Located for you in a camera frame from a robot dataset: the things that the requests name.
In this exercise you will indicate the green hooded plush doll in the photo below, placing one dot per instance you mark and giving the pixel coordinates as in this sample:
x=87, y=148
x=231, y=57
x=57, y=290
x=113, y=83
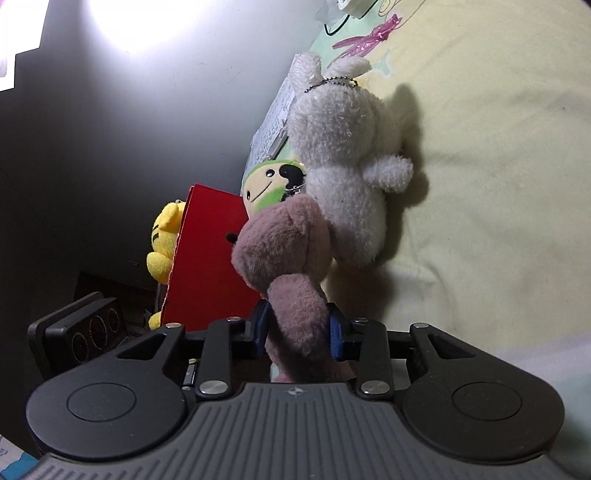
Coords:
x=272, y=182

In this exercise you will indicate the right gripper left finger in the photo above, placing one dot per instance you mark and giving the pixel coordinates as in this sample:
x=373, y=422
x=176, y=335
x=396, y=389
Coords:
x=136, y=397

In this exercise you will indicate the white power strip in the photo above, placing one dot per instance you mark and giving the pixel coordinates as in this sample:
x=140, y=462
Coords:
x=356, y=8

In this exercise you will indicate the red cardboard box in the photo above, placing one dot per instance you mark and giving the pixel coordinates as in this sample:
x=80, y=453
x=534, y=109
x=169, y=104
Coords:
x=203, y=286

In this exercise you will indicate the yellow tiger plush toy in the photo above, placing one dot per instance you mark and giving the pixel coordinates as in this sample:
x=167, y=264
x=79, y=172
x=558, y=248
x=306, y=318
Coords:
x=163, y=237

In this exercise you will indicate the handwritten paper notebook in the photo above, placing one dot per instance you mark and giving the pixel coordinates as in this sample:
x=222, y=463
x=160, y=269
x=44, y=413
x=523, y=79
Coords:
x=272, y=134

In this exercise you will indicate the cartoon bear bed sheet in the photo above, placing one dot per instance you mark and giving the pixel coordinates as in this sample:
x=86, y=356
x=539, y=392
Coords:
x=491, y=241

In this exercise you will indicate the mauve plush toy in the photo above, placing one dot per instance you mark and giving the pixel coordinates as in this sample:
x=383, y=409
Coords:
x=284, y=252

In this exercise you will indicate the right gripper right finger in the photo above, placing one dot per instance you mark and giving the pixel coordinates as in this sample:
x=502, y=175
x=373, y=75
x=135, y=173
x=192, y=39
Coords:
x=456, y=398

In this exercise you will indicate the grey white bunny plush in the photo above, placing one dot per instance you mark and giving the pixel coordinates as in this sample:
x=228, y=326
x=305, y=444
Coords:
x=350, y=143

